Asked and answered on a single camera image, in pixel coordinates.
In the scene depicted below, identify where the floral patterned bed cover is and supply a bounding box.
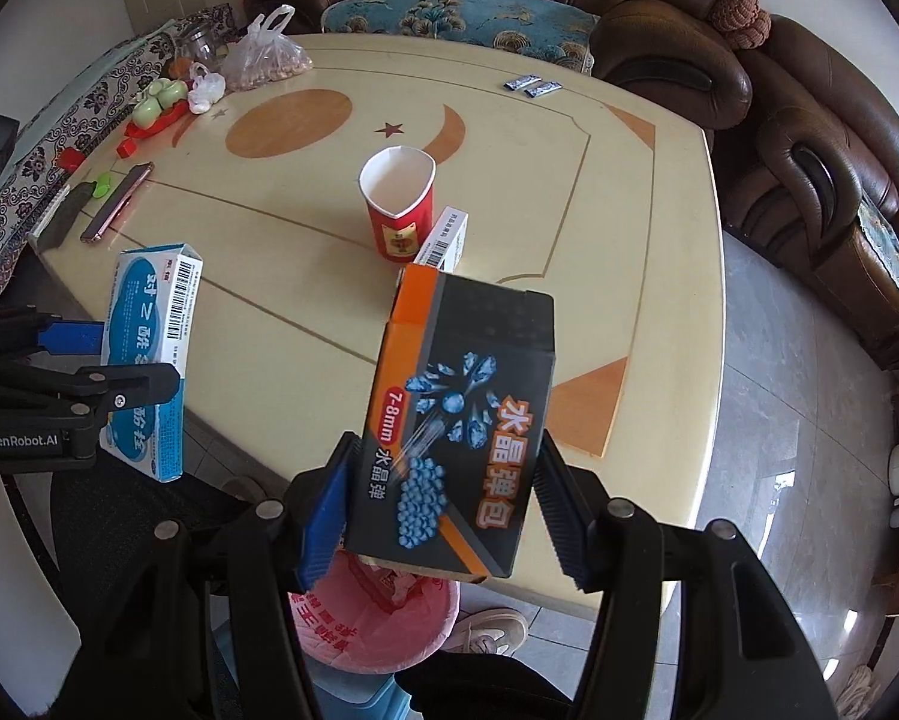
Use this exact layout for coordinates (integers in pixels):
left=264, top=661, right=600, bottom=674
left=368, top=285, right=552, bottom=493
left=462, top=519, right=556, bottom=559
left=0, top=4, right=244, bottom=282

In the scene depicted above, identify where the beige wooden coffee table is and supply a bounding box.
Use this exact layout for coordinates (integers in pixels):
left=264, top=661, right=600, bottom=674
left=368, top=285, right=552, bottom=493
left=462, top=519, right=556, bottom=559
left=37, top=34, right=724, bottom=627

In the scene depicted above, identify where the small white plastic bag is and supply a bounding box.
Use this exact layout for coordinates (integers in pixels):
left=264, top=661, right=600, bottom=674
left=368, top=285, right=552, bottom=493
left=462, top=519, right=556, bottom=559
left=187, top=62, right=227, bottom=115

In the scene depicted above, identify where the white shoe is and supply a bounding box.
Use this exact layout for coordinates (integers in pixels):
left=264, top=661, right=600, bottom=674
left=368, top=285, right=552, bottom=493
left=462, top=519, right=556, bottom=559
left=441, top=607, right=530, bottom=657

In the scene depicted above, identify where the black and orange cardboard box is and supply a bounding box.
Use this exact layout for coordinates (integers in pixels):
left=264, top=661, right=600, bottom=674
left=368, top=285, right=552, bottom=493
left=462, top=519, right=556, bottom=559
left=342, top=262, right=557, bottom=584

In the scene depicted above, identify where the pink lined waste bin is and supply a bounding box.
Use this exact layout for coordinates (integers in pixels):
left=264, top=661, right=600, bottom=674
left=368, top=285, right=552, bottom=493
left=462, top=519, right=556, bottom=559
left=288, top=555, right=461, bottom=672

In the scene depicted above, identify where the red plastic tray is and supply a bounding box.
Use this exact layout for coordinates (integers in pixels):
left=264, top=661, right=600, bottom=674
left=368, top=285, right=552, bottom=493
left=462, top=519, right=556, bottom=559
left=115, top=103, right=188, bottom=158

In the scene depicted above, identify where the red paper cup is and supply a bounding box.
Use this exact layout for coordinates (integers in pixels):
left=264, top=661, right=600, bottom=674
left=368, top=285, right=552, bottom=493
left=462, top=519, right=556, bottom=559
left=357, top=144, right=437, bottom=263

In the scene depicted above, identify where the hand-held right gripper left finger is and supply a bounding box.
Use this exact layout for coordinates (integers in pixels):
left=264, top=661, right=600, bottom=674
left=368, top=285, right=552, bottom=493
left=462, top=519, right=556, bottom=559
left=74, top=431, right=364, bottom=720

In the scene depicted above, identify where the blue and white medicine box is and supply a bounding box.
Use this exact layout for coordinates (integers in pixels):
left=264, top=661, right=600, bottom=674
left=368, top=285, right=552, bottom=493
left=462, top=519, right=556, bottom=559
left=98, top=242, right=205, bottom=482

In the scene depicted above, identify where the glass teapot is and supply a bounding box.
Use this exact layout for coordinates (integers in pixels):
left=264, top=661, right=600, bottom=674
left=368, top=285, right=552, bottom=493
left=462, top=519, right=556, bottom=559
left=173, top=19, right=225, bottom=68

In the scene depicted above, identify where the small white barcode box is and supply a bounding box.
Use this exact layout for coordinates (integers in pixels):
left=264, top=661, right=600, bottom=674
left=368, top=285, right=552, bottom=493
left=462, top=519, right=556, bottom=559
left=419, top=205, right=469, bottom=272

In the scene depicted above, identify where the rose gold smartphone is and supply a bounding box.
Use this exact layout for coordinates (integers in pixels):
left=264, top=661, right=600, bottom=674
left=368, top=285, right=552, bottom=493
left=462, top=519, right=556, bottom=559
left=80, top=162, right=154, bottom=245

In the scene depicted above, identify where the blue armchair seat cover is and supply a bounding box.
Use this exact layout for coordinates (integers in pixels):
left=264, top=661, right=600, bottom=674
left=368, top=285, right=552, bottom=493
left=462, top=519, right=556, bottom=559
left=854, top=191, right=899, bottom=312

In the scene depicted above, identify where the blue floral sofa cover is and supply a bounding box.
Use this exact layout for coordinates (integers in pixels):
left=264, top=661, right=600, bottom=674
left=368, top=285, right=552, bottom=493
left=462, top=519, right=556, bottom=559
left=320, top=0, right=596, bottom=76

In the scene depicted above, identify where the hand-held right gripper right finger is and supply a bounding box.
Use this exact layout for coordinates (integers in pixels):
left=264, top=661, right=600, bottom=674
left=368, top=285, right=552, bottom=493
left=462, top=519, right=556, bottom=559
left=531, top=441, right=840, bottom=720

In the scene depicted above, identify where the brown leather armchair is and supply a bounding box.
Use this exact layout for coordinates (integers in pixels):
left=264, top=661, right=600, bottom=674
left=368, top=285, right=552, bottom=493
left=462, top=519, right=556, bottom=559
left=708, top=15, right=899, bottom=368

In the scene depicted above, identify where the white remote control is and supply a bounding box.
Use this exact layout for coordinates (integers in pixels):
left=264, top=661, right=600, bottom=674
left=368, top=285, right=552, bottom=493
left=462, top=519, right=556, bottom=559
left=25, top=184, right=71, bottom=250

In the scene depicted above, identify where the teal blanket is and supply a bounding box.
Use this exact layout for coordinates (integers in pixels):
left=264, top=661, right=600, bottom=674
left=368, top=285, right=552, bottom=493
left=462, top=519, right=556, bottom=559
left=52, top=22, right=173, bottom=136

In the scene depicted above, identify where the clear plastic bag of nuts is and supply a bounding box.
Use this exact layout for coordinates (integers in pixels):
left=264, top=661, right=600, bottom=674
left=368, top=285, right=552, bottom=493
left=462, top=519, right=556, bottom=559
left=220, top=4, right=311, bottom=91

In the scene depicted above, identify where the brown leather sofa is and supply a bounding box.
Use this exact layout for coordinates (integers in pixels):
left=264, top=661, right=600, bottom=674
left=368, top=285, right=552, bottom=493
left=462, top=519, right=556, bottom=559
left=243, top=0, right=754, bottom=151

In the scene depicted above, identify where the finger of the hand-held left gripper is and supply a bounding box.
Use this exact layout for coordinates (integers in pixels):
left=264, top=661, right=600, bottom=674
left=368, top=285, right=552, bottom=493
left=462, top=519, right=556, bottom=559
left=0, top=304, right=107, bottom=361
left=0, top=362, right=182, bottom=425

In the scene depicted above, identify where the pink knitted cushion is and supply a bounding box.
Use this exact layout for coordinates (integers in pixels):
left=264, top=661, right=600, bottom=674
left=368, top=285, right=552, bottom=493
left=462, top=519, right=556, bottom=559
left=708, top=0, right=761, bottom=31
left=734, top=7, right=772, bottom=52

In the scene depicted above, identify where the person's right leg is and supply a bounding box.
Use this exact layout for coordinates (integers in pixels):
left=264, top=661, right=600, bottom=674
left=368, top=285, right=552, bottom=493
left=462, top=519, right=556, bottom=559
left=396, top=656, right=570, bottom=720

